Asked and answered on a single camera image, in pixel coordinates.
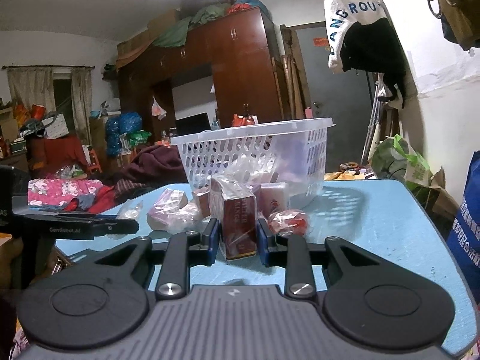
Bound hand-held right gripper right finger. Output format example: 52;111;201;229
257;217;384;302

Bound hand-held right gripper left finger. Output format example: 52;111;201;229
94;217;221;302

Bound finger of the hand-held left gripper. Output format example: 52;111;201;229
94;218;140;239
56;212;118;220

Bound white plastic basket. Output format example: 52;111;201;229
170;117;335;200

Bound clear plastic bag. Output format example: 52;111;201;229
116;200;144;221

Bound red ball in plastic wrap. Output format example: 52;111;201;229
268;209;311;238

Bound pink floral cloth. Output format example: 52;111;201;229
28;179;104;209

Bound small brown box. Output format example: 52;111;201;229
191;187;213;219

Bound pink box red logo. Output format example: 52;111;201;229
260;182;290;219

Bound pink packet in plastic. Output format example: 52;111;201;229
146;188;204;234

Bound red plastic stool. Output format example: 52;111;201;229
88;148;104;176

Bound red covered chair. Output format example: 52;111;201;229
28;136;91;176

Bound maroon cloth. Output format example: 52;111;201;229
112;145;189;193

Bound blue mesh bags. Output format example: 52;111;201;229
104;111;143;159

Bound green plastic basket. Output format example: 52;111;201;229
127;130;153;148

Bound white patterned gift box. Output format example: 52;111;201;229
41;114;70;140

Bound patterned curtain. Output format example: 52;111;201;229
71;68;93;146
7;68;57;114

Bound black monitor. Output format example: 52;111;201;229
175;112;211;136

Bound orange bag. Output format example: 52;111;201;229
232;113;260;128

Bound white hanging plastic bag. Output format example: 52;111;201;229
151;96;168;121

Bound grey door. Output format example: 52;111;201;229
290;22;380;166

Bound green and white bag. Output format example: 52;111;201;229
371;134;433;193

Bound metal crutches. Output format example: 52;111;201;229
361;80;385;166

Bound wooden planks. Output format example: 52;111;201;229
279;24;313;121

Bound brown wooden wardrobe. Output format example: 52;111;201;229
116;7;286;148

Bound cardboard boxes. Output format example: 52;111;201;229
116;9;181;61

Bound brown paper bag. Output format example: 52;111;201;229
427;168;460;226

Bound blue printed tote bag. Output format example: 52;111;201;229
446;149;480;305

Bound green cloth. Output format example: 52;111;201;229
151;3;234;48

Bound white and black hanging garment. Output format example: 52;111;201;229
324;0;393;74

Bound olive hanging bag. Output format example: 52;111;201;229
438;0;480;52

